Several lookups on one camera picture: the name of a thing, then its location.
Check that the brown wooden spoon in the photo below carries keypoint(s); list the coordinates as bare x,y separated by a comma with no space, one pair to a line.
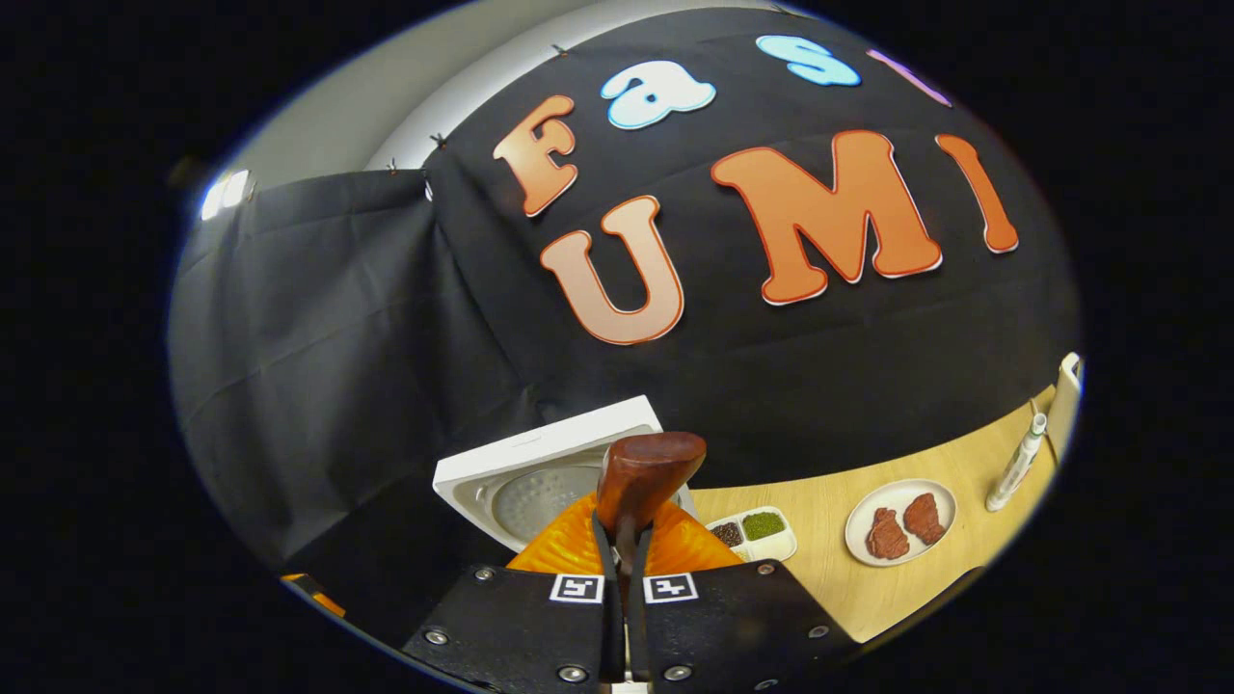
646,472

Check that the white round plate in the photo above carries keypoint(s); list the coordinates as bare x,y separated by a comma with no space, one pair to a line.
897,490

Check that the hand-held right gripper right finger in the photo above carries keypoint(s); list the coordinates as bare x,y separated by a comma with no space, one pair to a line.
733,627

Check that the white drink bottle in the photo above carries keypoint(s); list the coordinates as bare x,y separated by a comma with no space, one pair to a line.
1017,463

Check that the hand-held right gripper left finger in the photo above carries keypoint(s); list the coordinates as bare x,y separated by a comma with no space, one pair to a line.
521,627

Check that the row of black cloth clips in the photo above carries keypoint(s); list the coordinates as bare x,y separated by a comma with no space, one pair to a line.
439,141

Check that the white toaster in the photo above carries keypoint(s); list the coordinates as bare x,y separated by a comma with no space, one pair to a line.
1065,405

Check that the white rice cooker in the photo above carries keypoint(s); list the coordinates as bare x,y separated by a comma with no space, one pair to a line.
540,443

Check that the black backdrop cloth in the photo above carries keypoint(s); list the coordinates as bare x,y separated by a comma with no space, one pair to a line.
386,318

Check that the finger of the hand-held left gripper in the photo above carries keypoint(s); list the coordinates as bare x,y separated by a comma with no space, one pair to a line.
330,604

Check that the brown meat piece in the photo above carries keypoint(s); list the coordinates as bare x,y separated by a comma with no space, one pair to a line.
886,536
924,519

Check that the white divided bean dish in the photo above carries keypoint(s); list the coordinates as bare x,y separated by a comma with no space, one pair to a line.
764,526

